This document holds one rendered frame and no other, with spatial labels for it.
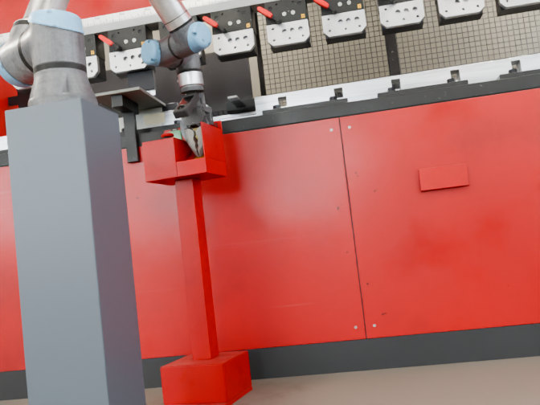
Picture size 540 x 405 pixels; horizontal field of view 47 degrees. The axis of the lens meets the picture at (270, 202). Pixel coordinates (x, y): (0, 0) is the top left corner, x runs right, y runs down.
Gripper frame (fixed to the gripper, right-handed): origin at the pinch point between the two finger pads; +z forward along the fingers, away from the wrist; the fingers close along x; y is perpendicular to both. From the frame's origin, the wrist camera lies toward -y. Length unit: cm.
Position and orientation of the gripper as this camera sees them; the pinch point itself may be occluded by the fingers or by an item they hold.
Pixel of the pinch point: (198, 153)
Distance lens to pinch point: 190.9
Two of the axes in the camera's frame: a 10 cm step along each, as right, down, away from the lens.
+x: -9.4, 1.4, 3.0
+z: 1.4, 9.9, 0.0
